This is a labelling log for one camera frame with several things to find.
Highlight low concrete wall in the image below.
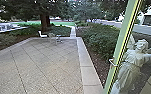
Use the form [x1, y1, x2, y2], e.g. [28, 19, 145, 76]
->
[0, 22, 29, 36]

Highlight small metal patio table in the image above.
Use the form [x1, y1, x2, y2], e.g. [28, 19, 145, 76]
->
[55, 34, 64, 45]

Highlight green hedge bushes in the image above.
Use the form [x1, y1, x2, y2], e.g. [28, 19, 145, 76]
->
[75, 21, 129, 64]

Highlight ground cover plant bed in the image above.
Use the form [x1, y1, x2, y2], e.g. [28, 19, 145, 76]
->
[0, 25, 72, 55]

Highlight white patio chair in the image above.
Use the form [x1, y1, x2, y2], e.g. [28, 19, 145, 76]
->
[37, 30, 49, 40]

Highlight metal door handle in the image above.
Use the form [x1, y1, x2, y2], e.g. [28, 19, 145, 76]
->
[108, 58, 121, 68]

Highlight green lawn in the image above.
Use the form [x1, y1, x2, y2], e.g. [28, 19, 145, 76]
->
[17, 20, 77, 28]

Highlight dark tree trunk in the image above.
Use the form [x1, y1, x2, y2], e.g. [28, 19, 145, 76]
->
[39, 12, 52, 34]

